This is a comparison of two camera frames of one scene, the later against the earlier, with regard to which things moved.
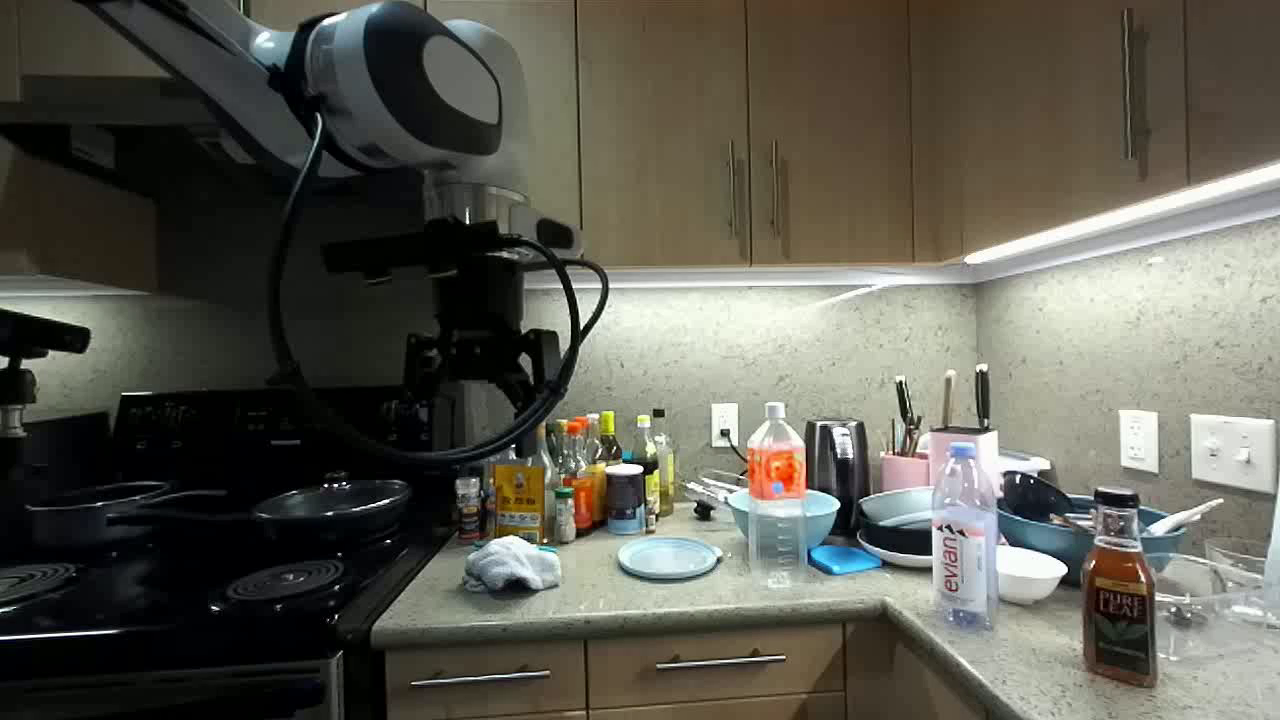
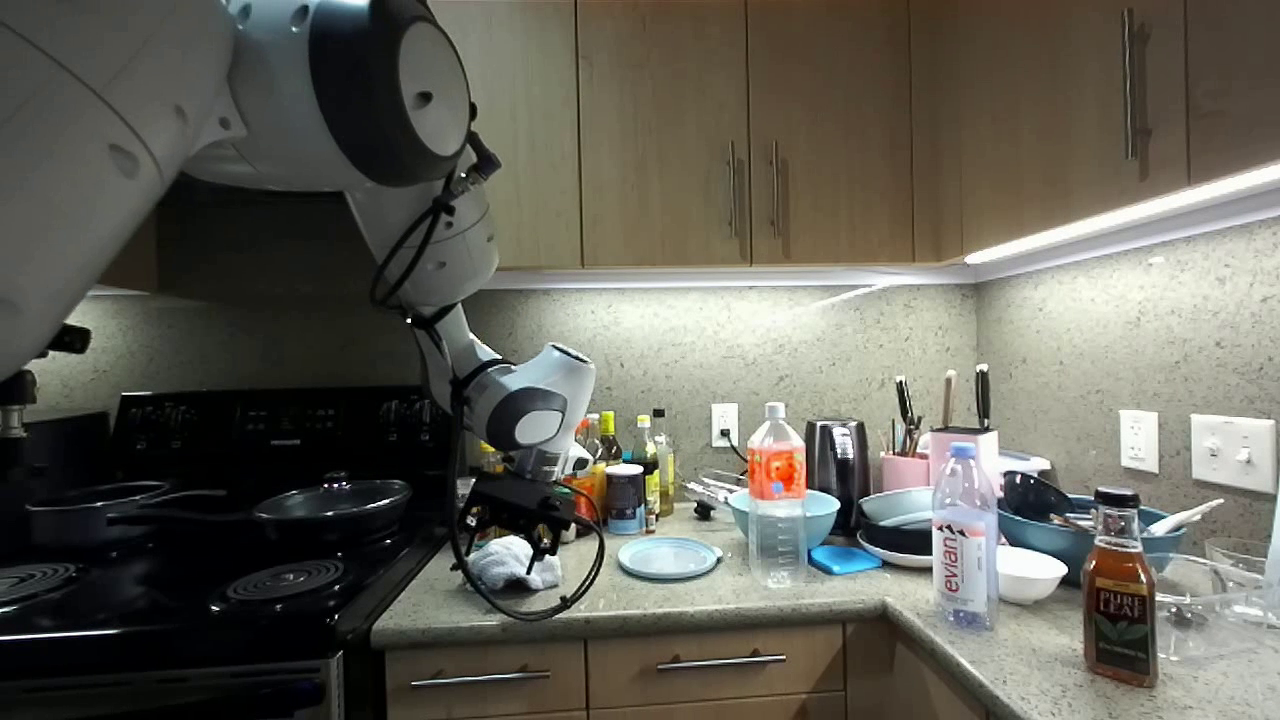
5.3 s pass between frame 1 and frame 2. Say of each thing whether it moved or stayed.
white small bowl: stayed
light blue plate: stayed
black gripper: moved
